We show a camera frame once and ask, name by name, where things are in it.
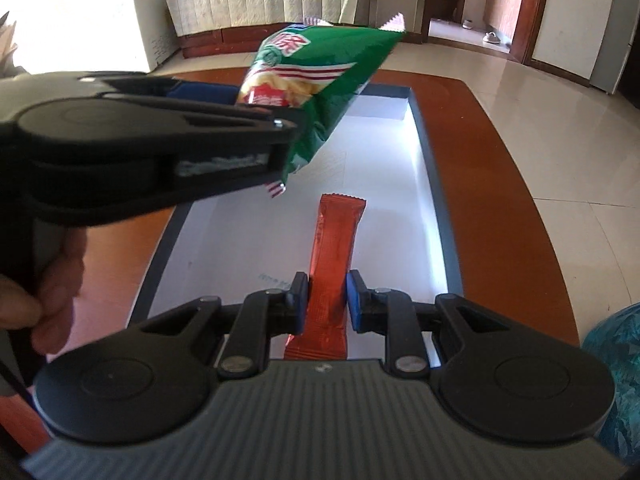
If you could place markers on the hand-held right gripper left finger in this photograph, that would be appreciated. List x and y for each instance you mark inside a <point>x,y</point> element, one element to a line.
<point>299,305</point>

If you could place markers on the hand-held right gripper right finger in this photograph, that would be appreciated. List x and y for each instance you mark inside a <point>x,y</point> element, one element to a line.
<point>356,305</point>

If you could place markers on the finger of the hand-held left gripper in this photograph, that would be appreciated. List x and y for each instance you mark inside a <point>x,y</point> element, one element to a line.
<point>235,132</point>
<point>205,94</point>

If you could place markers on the red snack stick packet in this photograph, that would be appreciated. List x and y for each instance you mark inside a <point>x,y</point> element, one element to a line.
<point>332,240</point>

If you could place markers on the blue-grey cardboard box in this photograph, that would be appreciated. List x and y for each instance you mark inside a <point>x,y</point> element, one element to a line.
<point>390,200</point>

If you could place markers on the green chip bag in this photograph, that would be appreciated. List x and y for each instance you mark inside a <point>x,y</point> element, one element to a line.
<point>340,60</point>

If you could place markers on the person's left hand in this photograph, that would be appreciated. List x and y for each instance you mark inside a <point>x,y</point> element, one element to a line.
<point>60,280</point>

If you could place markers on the brown wooden tv cabinet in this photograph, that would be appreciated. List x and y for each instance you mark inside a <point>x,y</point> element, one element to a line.
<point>235,42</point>

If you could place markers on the white chest freezer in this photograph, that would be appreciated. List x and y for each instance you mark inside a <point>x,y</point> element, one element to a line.
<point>150,35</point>

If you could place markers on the white quilted cabinet cover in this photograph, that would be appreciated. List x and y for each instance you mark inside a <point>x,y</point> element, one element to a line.
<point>260,5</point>

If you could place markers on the teal patterned bag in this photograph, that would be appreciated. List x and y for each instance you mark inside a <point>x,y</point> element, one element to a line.
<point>617,360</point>

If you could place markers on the wooden kitchen cabinet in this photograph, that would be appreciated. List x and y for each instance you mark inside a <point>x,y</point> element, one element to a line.
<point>500,5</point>

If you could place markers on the silver refrigerator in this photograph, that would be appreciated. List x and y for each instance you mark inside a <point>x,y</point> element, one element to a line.
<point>620,35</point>

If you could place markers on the brown wooden door frame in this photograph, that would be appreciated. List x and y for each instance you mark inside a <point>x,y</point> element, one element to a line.
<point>537,10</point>

